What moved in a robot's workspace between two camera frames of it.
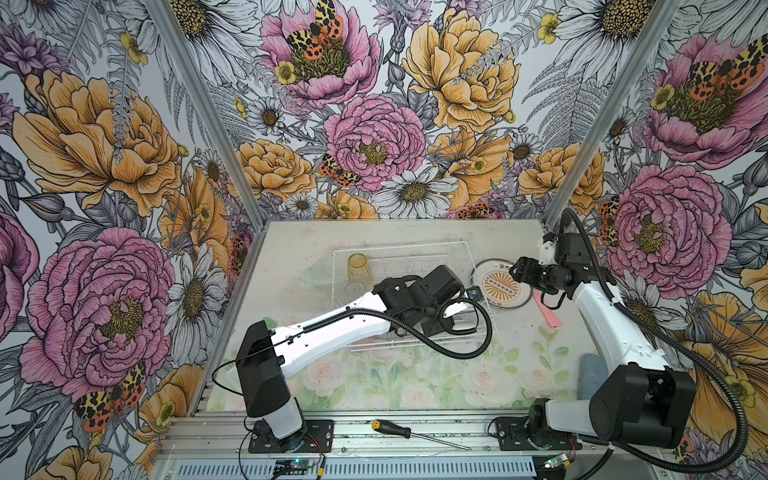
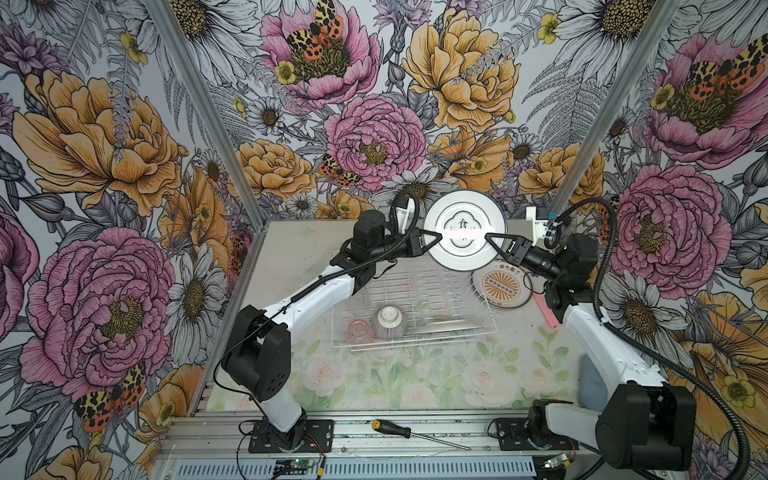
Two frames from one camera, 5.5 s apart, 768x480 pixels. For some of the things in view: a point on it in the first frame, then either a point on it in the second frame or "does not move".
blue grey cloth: [592, 374] does not move
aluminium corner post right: [662, 15] does not move
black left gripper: [428, 328] → [416, 248]
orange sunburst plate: [496, 285] does not move
